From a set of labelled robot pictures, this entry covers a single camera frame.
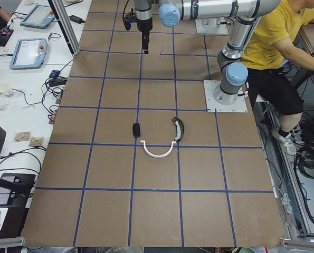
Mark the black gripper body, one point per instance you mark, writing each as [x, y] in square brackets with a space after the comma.
[143, 26]

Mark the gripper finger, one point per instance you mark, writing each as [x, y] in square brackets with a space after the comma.
[145, 42]

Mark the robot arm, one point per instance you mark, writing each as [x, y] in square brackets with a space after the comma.
[143, 9]
[247, 15]

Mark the small black plastic part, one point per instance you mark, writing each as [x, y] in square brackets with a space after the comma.
[136, 130]

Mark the blue checkered adapter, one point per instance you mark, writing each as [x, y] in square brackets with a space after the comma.
[54, 74]

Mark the dark green brake shoe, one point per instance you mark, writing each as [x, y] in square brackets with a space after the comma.
[180, 128]

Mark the far teach pendant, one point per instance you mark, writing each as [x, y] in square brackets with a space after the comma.
[40, 16]

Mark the teach pendant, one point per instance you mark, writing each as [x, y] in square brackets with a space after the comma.
[40, 16]
[29, 54]

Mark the white curved plastic arc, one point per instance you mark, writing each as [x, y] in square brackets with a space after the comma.
[158, 152]

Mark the near teach pendant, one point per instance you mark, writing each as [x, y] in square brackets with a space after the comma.
[29, 54]

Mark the person in yellow shirt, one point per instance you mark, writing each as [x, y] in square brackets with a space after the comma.
[269, 46]

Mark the black device on stand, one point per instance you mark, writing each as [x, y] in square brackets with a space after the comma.
[15, 189]

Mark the aluminium frame post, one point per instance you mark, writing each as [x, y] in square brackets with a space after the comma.
[63, 19]

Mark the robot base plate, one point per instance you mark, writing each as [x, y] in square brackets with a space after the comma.
[218, 101]

